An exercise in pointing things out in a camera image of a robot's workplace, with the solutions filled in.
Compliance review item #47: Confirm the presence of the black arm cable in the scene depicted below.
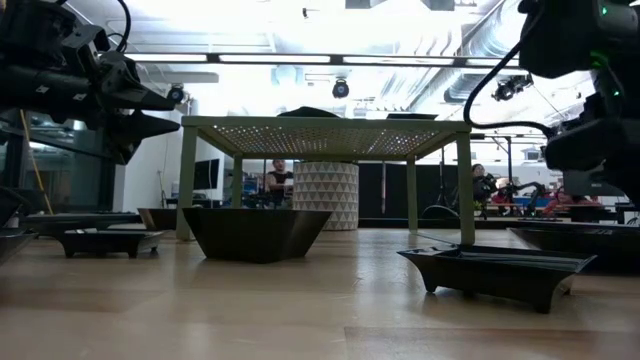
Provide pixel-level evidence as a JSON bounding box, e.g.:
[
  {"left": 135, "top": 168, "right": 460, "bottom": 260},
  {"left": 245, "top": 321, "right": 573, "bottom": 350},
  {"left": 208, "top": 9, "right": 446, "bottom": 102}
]
[
  {"left": 462, "top": 4, "right": 557, "bottom": 139},
  {"left": 102, "top": 0, "right": 132, "bottom": 54}
]

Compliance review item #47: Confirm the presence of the black desk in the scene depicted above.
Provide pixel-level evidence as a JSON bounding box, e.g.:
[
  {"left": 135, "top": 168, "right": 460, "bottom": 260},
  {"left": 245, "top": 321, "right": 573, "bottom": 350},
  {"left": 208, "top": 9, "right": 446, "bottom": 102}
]
[{"left": 567, "top": 202, "right": 640, "bottom": 225}]

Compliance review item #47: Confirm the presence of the black curved frame handle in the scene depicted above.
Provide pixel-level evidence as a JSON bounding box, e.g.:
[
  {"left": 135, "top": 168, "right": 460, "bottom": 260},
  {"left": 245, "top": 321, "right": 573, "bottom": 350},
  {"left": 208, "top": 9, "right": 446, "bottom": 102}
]
[{"left": 422, "top": 203, "right": 461, "bottom": 221}]

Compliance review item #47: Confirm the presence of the black glossy leaf-shaped plate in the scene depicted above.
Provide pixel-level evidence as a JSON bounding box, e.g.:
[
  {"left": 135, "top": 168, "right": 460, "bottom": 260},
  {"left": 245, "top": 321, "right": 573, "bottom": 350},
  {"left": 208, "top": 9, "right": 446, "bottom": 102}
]
[
  {"left": 277, "top": 105, "right": 342, "bottom": 119},
  {"left": 20, "top": 211, "right": 144, "bottom": 237},
  {"left": 0, "top": 228, "right": 39, "bottom": 267}
]

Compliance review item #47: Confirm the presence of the small black square plate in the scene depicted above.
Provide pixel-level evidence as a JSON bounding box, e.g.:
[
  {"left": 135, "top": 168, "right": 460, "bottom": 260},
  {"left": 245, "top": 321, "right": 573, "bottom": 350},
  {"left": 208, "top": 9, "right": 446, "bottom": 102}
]
[{"left": 385, "top": 112, "right": 440, "bottom": 121}]

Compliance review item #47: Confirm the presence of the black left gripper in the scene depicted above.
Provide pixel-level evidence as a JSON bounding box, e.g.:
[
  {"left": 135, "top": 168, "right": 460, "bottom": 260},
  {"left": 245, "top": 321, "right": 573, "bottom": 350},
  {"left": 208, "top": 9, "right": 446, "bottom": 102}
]
[{"left": 0, "top": 49, "right": 181, "bottom": 165}]

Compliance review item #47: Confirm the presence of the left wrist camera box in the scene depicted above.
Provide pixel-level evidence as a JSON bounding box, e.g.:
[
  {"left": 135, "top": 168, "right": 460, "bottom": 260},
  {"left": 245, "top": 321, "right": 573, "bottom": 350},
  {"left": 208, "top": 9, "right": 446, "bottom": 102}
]
[{"left": 60, "top": 23, "right": 112, "bottom": 66}]

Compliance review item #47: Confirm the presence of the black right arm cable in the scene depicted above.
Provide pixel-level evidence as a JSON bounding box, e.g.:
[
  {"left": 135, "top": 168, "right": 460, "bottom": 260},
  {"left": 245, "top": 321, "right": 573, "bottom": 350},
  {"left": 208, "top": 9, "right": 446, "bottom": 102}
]
[{"left": 462, "top": 4, "right": 557, "bottom": 139}]

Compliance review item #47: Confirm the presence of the yellow hanging cable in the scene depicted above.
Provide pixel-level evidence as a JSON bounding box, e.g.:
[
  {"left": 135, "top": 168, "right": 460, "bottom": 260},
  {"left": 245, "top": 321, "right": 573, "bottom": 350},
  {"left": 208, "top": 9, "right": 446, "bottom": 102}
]
[{"left": 18, "top": 108, "right": 55, "bottom": 216}]

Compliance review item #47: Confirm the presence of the person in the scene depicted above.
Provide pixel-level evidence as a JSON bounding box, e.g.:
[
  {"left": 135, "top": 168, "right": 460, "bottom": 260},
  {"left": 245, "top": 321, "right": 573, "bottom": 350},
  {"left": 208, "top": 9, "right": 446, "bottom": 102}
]
[
  {"left": 264, "top": 158, "right": 295, "bottom": 197},
  {"left": 471, "top": 163, "right": 496, "bottom": 204},
  {"left": 542, "top": 189, "right": 604, "bottom": 216}
]

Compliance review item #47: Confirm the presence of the green perforated mini table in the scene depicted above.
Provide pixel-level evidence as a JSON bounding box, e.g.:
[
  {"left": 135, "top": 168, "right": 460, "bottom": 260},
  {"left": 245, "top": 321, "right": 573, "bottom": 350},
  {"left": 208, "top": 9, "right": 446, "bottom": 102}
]
[{"left": 174, "top": 115, "right": 476, "bottom": 246}]

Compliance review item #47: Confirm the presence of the black footed mini plate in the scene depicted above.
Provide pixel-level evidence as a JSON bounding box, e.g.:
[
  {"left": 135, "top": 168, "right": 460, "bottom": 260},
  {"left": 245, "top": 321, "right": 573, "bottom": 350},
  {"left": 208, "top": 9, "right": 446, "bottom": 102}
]
[
  {"left": 397, "top": 243, "right": 598, "bottom": 315},
  {"left": 49, "top": 227, "right": 166, "bottom": 260}
]

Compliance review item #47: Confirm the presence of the wood-top workbench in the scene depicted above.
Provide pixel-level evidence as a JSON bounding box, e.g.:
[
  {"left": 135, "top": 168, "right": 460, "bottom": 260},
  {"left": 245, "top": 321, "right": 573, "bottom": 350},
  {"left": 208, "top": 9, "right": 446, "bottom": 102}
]
[{"left": 474, "top": 199, "right": 551, "bottom": 221}]

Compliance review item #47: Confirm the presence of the black shallow mini plate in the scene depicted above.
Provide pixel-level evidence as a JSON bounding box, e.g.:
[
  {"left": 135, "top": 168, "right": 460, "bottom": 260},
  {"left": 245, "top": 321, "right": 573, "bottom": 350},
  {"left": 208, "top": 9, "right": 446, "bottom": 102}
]
[{"left": 508, "top": 223, "right": 640, "bottom": 275}]

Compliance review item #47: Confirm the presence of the overhead light bar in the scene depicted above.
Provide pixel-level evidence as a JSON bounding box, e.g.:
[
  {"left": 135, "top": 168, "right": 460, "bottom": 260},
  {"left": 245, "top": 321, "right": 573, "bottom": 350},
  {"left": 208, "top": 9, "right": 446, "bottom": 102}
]
[{"left": 123, "top": 51, "right": 521, "bottom": 70}]

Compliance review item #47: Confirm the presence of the silver ventilation duct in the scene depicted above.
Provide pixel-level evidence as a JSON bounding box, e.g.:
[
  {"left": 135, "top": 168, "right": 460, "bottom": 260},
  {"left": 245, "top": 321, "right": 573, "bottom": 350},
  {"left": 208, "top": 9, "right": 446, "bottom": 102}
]
[{"left": 407, "top": 19, "right": 521, "bottom": 109}]

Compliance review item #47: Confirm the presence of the black square bowl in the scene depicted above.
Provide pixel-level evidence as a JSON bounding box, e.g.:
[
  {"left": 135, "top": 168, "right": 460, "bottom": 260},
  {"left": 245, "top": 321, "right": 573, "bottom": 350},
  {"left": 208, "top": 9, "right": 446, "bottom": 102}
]
[
  {"left": 137, "top": 207, "right": 180, "bottom": 232},
  {"left": 182, "top": 207, "right": 332, "bottom": 265}
]

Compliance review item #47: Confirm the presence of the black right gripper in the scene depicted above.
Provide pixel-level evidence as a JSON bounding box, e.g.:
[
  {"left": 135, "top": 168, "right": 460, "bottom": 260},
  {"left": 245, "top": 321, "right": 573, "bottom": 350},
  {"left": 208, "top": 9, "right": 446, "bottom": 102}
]
[{"left": 543, "top": 114, "right": 640, "bottom": 206}]

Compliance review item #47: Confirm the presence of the black monitor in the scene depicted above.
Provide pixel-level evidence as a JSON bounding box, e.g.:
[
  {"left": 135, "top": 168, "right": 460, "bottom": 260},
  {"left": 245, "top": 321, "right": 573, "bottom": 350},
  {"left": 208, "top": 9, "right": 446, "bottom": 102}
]
[
  {"left": 562, "top": 172, "right": 624, "bottom": 198},
  {"left": 193, "top": 158, "right": 221, "bottom": 191}
]

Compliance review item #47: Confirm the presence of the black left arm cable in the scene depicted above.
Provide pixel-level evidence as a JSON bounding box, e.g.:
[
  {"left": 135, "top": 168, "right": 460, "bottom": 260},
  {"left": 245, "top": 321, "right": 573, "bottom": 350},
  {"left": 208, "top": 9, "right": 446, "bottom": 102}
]
[{"left": 102, "top": 0, "right": 132, "bottom": 54}]

